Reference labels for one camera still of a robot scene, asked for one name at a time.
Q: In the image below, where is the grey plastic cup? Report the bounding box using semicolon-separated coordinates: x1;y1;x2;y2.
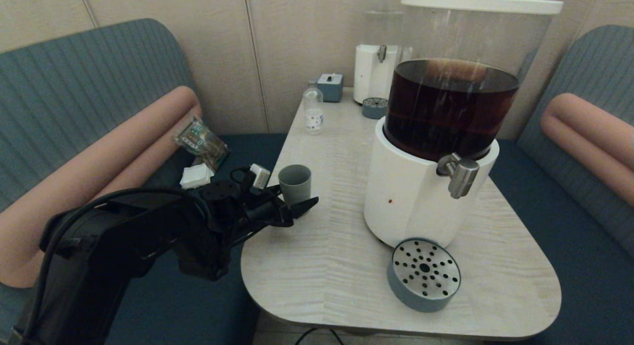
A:
278;164;313;206

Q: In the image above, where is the large metal dispenser tap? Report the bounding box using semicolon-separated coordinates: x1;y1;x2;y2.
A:
436;153;480;200

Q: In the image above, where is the white napkin stack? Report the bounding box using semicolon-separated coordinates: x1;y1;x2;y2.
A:
180;163;215;190

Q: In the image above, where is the small clear bottle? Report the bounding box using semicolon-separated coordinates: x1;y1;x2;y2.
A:
303;82;324;135

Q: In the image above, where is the green snack packet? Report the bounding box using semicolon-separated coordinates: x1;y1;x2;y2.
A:
173;115;230;173

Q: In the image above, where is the large dispenser with dark tea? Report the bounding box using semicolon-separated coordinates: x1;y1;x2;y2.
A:
364;8;554;249

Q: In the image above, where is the grey tissue box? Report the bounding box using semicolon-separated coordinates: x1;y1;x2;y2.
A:
317;73;344;103

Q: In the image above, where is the small blue-grey drip tray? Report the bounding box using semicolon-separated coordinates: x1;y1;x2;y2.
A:
362;97;389;120

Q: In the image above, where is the large blue-grey perforated drip tray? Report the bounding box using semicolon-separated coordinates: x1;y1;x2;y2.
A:
387;237;462;313

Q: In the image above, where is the small clear water dispenser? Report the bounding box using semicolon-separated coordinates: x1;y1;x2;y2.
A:
354;0;413;106

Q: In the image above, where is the long folded pink bolster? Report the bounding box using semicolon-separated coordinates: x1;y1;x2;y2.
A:
0;86;203;288

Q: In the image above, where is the blue bench with snack packet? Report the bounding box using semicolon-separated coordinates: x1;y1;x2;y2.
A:
0;18;288;345

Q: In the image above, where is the empty blue bench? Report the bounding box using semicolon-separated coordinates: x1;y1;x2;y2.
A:
490;24;634;345

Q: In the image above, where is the large white dispenser lid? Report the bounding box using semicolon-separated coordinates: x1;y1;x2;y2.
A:
401;0;564;15

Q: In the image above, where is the short pink bolster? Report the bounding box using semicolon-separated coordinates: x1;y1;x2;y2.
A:
540;93;634;208

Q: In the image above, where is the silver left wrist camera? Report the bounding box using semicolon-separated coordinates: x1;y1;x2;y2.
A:
249;163;272;190

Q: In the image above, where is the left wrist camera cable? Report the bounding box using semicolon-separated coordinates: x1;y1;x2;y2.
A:
230;166;254;186

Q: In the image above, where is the black floor cable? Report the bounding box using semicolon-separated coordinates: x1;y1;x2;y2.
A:
296;327;345;345

